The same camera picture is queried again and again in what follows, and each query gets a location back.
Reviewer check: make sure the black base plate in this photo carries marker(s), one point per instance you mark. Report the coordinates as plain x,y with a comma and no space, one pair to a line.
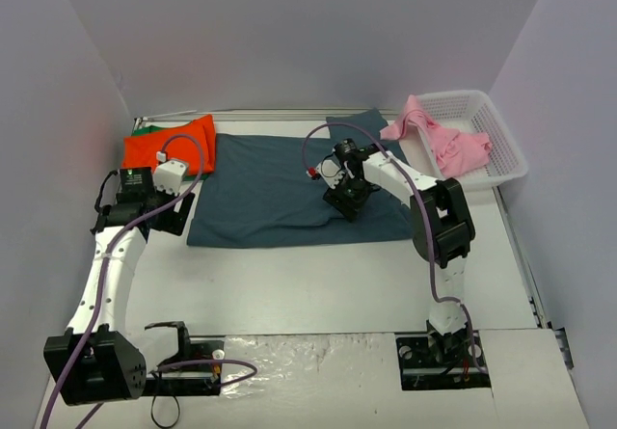
427,362
193,380

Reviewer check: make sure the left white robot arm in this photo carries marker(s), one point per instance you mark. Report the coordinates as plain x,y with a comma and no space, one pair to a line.
96,360

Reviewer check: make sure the orange folded t shirt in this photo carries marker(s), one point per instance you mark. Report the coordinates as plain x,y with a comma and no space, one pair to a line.
140,151

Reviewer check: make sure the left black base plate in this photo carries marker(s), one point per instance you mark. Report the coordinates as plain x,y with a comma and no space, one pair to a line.
193,380

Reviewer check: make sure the green folded t shirt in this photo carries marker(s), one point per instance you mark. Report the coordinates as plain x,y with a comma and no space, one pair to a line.
146,130

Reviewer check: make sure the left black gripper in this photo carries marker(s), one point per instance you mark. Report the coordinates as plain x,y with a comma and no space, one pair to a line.
178,212

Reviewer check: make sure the blue t shirt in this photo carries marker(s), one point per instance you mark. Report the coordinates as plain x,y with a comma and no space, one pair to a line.
261,197

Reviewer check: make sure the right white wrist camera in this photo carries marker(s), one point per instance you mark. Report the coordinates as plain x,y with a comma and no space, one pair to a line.
329,171

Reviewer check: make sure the pink t shirt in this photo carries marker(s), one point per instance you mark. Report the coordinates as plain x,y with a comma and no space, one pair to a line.
456,152

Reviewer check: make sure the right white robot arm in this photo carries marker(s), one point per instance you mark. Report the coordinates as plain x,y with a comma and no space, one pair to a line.
442,226

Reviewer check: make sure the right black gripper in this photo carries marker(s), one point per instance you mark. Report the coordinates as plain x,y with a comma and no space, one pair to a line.
345,202

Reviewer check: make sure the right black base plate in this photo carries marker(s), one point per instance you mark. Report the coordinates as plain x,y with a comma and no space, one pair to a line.
427,362

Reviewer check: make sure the white plastic basket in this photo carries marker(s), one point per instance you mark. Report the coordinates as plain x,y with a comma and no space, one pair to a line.
472,111

